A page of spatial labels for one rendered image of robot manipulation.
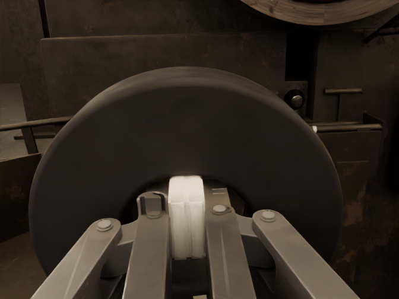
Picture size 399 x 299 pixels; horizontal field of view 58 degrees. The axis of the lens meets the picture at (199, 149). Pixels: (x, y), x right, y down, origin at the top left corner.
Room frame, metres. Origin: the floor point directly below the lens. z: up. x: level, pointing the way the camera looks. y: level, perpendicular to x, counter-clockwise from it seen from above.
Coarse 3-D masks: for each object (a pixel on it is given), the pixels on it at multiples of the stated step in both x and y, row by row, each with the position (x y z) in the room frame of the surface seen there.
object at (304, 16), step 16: (240, 0) 0.59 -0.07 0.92; (256, 0) 0.59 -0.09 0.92; (272, 0) 0.59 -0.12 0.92; (288, 0) 0.59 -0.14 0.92; (352, 0) 0.60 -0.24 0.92; (368, 0) 0.60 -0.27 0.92; (384, 0) 0.60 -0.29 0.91; (272, 16) 0.59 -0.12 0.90; (288, 16) 0.59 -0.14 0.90; (304, 16) 0.59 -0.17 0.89; (320, 16) 0.59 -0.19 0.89; (336, 16) 0.60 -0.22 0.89; (352, 16) 0.60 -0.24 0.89; (368, 16) 0.60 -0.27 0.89
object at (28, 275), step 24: (0, 168) 0.45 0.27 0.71; (24, 168) 0.47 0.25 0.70; (0, 192) 0.45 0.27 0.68; (24, 192) 0.47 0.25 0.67; (0, 216) 0.45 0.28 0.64; (24, 216) 0.46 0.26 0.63; (0, 240) 0.44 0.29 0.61; (24, 240) 0.44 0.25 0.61; (0, 264) 0.39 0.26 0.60; (24, 264) 0.39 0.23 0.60; (0, 288) 0.35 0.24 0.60; (24, 288) 0.34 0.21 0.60
